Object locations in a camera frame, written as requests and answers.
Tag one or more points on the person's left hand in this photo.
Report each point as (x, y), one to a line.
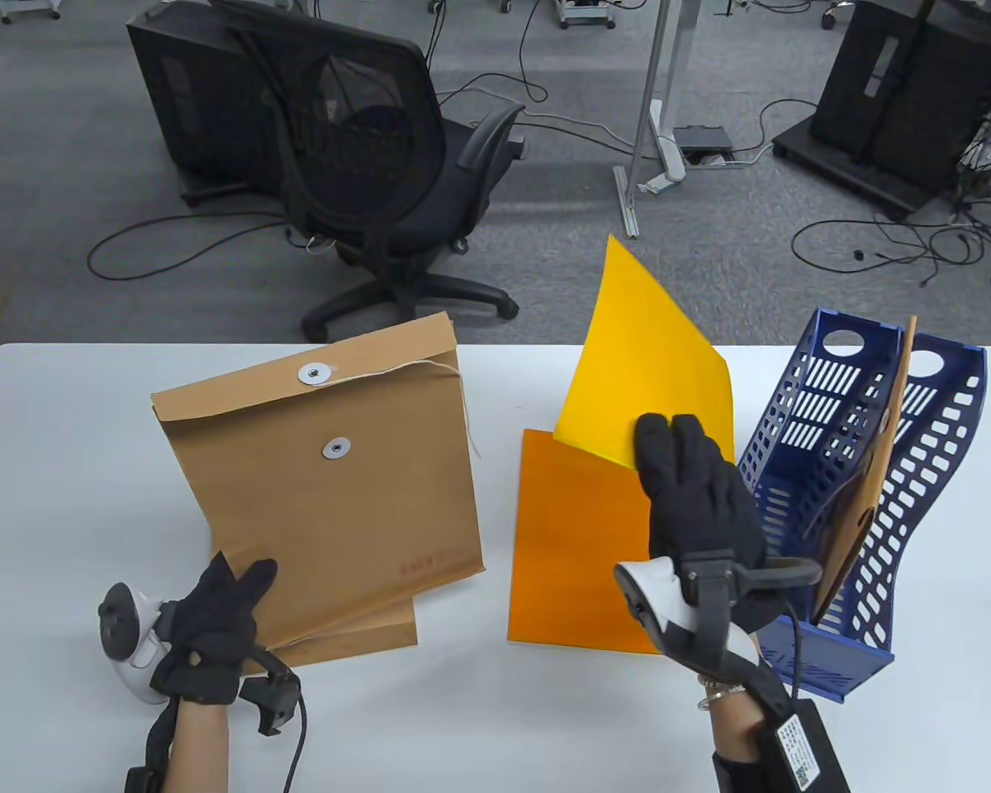
(211, 644)

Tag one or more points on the person's right hand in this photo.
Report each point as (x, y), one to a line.
(694, 504)

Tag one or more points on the orange cardstock sheet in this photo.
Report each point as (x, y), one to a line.
(578, 562)

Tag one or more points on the golden yellow cardstock sheet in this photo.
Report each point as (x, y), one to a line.
(644, 372)

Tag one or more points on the brown paper document pouch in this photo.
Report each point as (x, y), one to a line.
(330, 512)
(380, 636)
(863, 496)

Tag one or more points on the person's right forearm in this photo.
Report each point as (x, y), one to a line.
(731, 727)

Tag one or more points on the person's left forearm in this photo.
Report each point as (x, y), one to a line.
(198, 743)

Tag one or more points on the grey white tracking controller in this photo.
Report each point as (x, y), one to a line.
(128, 636)
(661, 595)

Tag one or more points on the blue plastic file holder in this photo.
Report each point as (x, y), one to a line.
(842, 661)

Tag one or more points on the black labelled wrist box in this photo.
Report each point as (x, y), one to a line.
(801, 747)

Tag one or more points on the white power strip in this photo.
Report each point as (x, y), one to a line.
(674, 161)

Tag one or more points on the black wheeled platform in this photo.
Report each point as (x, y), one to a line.
(842, 169)

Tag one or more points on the flat black floor box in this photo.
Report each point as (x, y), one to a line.
(704, 136)

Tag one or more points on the black mesh office chair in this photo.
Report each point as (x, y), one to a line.
(429, 206)

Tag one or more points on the metal desk leg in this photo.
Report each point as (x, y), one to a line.
(659, 74)

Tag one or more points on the tall black equipment cabinet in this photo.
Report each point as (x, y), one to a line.
(900, 91)

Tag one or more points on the white wheeled stand base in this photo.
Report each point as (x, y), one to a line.
(586, 18)

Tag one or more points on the black computer cabinet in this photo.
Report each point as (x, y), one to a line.
(173, 99)

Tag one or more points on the white cart base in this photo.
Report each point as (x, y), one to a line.
(29, 10)

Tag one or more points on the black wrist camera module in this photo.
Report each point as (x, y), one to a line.
(272, 702)

